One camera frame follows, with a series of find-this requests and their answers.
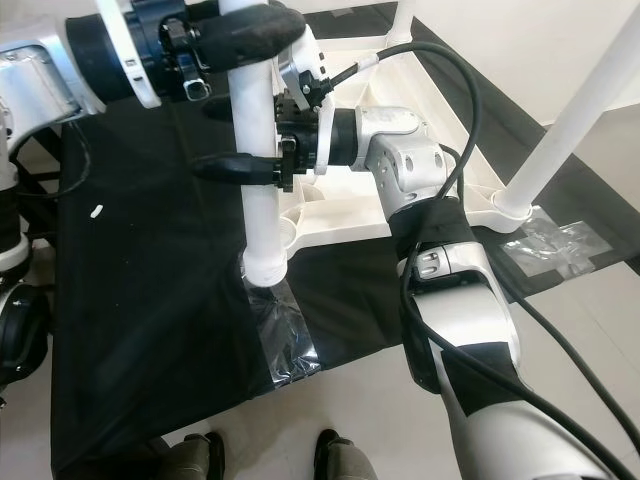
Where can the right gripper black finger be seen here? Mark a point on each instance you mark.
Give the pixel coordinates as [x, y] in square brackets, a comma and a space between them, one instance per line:
[235, 168]

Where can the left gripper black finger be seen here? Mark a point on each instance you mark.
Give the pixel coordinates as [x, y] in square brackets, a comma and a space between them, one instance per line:
[255, 35]

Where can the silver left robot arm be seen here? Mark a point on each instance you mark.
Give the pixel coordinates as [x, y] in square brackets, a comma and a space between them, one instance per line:
[30, 100]

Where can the white plastic children table top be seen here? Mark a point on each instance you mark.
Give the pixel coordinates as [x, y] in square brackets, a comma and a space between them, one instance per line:
[360, 215]

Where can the small white paper scrap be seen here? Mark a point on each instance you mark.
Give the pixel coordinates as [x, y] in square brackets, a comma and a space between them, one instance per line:
[98, 211]

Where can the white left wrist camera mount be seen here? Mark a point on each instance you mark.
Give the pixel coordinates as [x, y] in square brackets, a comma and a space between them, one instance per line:
[125, 55]

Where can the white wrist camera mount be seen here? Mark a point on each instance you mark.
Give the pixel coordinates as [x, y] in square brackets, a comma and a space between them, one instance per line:
[305, 75]
[125, 55]

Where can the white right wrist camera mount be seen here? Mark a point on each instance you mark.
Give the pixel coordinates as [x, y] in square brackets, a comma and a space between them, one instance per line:
[305, 75]

